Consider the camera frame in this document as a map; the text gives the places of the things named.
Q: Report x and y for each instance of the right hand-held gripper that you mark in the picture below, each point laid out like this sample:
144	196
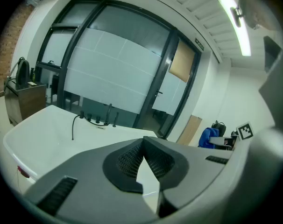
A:
245	130

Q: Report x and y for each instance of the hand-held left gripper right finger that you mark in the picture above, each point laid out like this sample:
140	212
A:
197	171

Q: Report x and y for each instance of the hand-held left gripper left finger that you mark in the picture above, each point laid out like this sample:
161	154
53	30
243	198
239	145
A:
85	183

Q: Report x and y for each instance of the blue cleaning cloth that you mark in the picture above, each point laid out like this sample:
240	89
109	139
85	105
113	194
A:
208	136

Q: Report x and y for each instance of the white bathtub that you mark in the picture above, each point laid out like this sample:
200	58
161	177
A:
50	134

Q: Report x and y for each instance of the black bag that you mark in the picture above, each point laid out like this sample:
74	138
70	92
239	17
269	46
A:
219	126

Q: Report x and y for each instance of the wooden board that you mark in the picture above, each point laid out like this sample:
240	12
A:
190	129

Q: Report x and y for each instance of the small red object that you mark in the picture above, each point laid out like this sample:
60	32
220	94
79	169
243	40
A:
23	172

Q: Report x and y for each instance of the black faucet knob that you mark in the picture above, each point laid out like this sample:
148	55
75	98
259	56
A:
98	119
89	117

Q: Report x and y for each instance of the black shower wand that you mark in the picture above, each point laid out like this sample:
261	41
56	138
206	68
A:
115	119

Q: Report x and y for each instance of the brown cardboard sheet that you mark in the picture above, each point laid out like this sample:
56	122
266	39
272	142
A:
181	62

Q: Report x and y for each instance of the green exit sign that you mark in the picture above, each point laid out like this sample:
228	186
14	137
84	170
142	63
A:
199	44

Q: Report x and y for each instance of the dark wooden cabinet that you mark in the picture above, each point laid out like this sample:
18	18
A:
27	101

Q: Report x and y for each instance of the long ceiling light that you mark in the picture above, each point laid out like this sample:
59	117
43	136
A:
239	31

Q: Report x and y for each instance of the dark bottle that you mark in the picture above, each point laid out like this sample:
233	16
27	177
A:
33	74

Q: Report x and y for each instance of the black-framed glass partition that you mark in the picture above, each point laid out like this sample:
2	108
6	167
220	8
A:
113	62

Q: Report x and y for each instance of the black backpack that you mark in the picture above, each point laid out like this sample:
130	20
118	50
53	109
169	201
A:
23	73

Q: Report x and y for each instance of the person's head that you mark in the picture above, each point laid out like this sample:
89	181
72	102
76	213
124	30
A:
253	8

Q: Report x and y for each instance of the head-worn camera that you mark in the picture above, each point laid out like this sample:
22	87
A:
236	16

